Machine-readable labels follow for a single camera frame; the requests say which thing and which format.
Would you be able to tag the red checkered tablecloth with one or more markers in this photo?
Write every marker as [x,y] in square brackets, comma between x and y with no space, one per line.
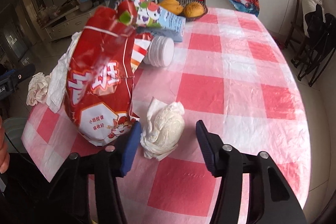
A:
[229,73]

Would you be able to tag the red snack bag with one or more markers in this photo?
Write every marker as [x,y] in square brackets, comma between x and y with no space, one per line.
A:
[100,79]

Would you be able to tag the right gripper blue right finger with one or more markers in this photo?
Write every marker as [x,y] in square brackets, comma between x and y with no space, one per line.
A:
[210,145]

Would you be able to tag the white tv cabinet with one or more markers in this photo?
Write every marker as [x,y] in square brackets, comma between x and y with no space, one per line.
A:
[67,24]

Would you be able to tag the yellow mango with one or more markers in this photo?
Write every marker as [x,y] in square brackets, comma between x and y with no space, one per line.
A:
[172,6]
[193,9]

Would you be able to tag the crumpled tissue at table edge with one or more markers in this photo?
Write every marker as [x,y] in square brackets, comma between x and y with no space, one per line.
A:
[38,89]

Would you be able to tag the right yellow mango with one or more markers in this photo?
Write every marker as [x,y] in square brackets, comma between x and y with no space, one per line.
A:
[193,9]

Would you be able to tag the white paper napkin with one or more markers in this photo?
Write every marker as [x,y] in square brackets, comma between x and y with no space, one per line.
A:
[57,85]

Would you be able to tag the grey trash bin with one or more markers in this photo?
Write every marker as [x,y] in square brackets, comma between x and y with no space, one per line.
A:
[14,127]

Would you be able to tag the white plastic lid jar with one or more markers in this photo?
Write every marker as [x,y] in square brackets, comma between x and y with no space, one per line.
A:
[160,52]

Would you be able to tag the blue milk carton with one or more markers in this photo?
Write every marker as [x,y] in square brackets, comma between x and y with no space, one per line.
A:
[149,16]

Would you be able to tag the dark wicker fruit basket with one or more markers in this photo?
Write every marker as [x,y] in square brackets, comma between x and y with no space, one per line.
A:
[185,2]

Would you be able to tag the left yellow mango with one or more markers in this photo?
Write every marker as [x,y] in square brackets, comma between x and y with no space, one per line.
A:
[172,6]

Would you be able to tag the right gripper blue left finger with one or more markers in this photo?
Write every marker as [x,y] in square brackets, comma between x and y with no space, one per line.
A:
[130,148]

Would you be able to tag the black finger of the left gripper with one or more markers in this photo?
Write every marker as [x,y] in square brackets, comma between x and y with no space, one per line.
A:
[23,73]

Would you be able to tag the person's left hand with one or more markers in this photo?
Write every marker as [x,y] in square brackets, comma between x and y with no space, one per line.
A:
[4,155]

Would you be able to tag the white tissue ball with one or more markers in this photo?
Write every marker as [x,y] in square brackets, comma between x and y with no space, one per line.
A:
[163,129]

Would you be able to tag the dark wooden chair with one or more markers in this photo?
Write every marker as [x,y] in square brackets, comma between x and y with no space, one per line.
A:
[294,26]

